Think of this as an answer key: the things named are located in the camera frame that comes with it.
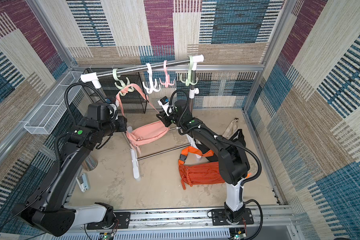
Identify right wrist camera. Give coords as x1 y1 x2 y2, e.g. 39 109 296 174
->
158 96 172 117

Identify white and chrome garment rack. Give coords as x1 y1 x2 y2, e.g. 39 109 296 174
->
81 55 204 180

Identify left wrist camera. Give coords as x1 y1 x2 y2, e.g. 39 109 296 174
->
106 98 118 120

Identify pink plastic hook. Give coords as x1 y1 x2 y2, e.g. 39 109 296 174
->
159 60 175 88

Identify white plastic hook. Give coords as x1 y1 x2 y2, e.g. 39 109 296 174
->
143 63 161 94

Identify black mesh shelf rack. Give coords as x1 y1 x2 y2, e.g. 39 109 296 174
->
84 73 148 114

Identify pale green right hook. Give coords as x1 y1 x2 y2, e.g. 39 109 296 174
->
181 56 198 87

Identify cup of pens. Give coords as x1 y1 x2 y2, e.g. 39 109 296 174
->
82 155 98 172

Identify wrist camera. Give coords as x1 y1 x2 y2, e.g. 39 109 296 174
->
106 98 118 120
158 96 172 117

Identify pale green hook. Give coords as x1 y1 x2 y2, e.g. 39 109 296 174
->
112 69 135 96
181 56 198 87

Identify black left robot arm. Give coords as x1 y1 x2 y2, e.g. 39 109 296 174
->
12 83 127 237

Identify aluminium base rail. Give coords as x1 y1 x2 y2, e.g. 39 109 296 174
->
60 204 304 240

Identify black sling bag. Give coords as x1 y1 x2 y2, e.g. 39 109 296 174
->
196 129 246 162

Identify white wire mesh basket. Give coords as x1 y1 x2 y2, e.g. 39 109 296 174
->
24 71 81 135

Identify small white device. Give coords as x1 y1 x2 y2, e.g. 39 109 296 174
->
76 173 91 193

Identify cream white sling bag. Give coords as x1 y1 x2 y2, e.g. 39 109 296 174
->
222 118 239 139

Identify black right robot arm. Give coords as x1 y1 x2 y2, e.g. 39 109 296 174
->
157 90 262 224

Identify pink sling bag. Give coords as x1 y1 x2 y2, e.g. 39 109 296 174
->
116 84 170 154

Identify pale green left hook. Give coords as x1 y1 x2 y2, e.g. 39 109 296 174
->
112 69 135 96

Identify orange sling bag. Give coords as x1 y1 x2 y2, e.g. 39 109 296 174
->
178 146 225 190

